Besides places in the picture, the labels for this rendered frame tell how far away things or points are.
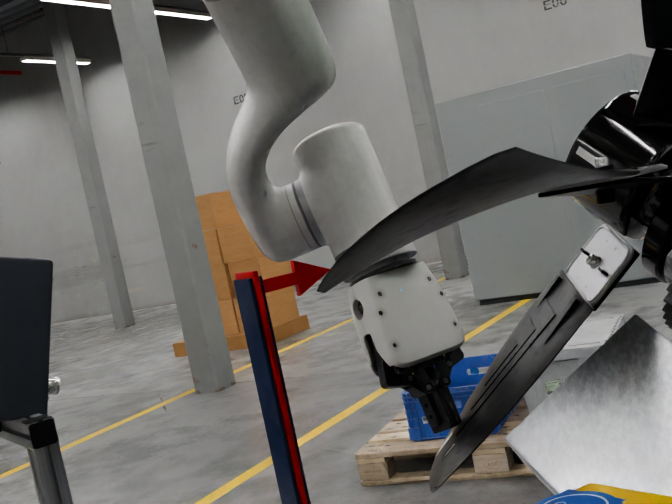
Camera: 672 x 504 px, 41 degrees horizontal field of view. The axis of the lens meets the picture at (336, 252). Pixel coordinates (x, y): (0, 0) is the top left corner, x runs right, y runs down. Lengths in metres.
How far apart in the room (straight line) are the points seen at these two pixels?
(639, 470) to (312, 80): 0.45
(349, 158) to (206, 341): 6.06
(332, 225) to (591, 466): 0.36
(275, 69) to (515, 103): 7.44
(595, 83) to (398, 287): 7.19
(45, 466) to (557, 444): 0.58
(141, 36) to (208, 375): 2.62
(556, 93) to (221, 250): 3.59
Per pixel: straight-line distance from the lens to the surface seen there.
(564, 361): 3.71
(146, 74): 7.02
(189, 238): 6.93
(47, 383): 1.12
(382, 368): 0.90
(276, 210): 0.93
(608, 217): 0.86
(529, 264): 8.34
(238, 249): 8.97
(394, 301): 0.90
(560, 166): 0.61
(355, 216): 0.91
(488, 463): 3.80
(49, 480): 1.08
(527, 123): 8.22
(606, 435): 0.74
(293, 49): 0.84
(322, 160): 0.93
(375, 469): 3.96
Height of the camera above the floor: 1.22
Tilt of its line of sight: 3 degrees down
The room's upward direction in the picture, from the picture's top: 12 degrees counter-clockwise
